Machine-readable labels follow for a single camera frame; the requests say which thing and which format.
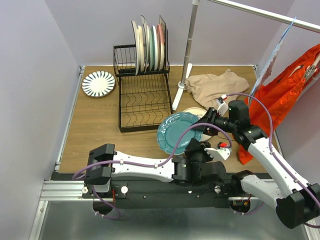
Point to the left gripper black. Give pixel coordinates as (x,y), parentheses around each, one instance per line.
(194,146)

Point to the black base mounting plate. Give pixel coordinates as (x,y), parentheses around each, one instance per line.
(123,193)

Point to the black wire dish rack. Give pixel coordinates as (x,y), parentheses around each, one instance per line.
(144,99)

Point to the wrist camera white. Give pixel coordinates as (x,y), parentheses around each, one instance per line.
(222,105)
(221,153)

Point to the blue wire hanger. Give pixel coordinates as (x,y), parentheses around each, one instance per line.
(283,36)

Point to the silver clothes rack stand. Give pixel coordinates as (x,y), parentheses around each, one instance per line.
(187,66)

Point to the pink plate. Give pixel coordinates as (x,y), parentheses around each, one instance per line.
(161,44)

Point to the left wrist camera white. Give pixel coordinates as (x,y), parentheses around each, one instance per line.
(221,153)

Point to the white blue striped plate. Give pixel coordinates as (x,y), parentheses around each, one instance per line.
(98,84)

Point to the large white black-rimmed plate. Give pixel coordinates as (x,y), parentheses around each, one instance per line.
(137,46)

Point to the aluminium rail frame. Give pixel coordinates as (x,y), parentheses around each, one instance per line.
(61,190)

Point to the beige cloth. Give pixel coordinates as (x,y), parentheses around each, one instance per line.
(207,88)

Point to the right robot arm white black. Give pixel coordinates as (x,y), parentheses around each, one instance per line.
(294,199)

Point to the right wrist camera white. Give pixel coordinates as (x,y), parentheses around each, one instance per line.
(222,105)

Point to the grey cloth on hanger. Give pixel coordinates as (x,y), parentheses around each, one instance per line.
(267,69)

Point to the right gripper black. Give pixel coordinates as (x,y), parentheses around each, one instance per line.
(209,118)

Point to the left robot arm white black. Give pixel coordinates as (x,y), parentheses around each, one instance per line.
(199,165)

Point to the cream blue leaf plate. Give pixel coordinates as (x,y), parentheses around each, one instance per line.
(199,112)

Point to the teal scalloped plate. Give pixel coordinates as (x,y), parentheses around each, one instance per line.
(170,130)

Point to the orange garment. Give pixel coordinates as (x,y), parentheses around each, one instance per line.
(279,96)

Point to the mint green plate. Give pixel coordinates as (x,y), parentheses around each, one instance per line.
(152,49)

